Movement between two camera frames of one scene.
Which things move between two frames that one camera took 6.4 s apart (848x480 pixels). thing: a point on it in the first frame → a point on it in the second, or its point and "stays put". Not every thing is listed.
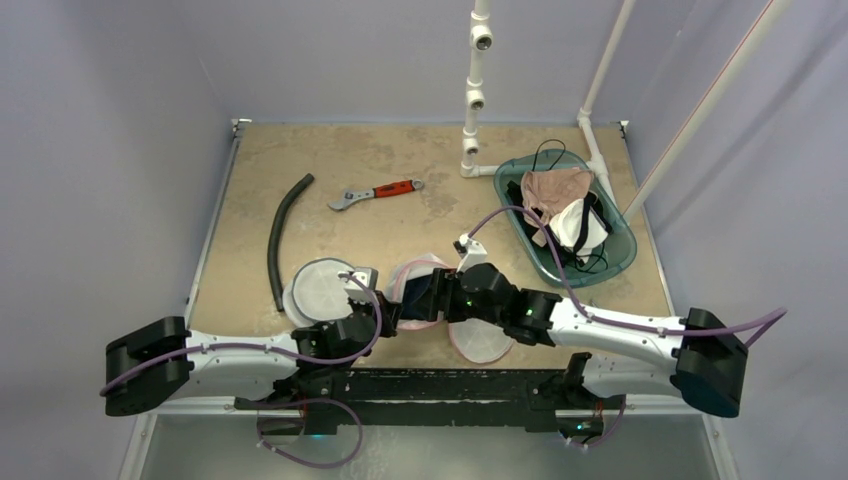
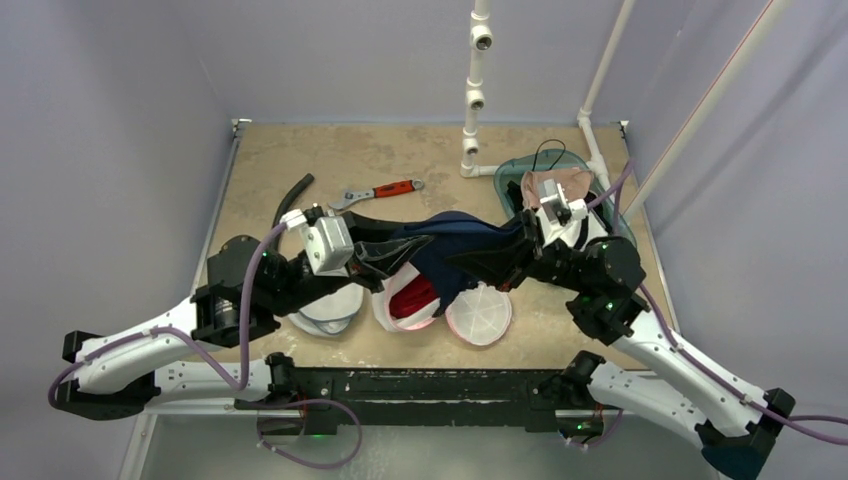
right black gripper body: (436, 295) → (527, 240)
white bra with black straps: (578, 227) stays put
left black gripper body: (387, 327) → (322, 282)
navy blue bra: (417, 298) → (451, 233)
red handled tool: (383, 190) stays put
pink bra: (547, 191) stays put
